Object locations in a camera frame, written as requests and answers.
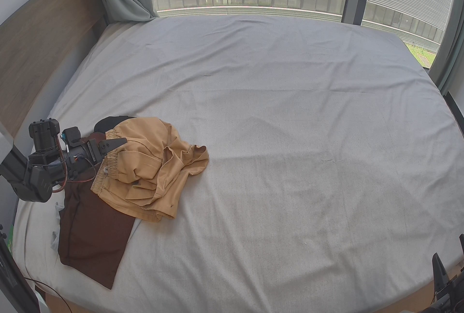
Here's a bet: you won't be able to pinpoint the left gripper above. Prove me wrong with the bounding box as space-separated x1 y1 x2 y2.
67 138 128 178

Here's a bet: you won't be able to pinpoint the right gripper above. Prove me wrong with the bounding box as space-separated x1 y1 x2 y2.
431 233 464 313

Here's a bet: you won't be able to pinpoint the tan drawstring shorts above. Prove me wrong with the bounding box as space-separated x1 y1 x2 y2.
91 117 210 223

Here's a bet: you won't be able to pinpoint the bed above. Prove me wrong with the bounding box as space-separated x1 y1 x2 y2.
0 0 464 313

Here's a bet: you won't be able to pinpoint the black garment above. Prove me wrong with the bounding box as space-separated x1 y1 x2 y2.
94 116 135 133

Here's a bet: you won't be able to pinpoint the brown shorts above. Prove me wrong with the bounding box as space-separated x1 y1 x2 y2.
58 136 135 290

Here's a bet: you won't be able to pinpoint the white garment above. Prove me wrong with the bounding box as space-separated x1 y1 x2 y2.
51 201 142 251

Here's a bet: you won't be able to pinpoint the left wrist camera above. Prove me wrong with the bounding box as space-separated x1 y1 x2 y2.
61 127 82 146

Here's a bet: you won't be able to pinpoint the black cable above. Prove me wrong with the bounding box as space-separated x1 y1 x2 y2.
22 277 73 313

